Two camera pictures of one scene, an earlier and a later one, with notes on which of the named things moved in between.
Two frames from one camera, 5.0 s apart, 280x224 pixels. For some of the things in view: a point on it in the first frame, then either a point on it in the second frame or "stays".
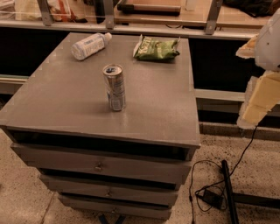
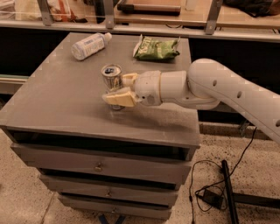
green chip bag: x=156 y=50 stays
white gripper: x=269 y=46 → x=148 y=87
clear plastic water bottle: x=90 y=45 stays
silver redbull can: x=115 y=85 stays
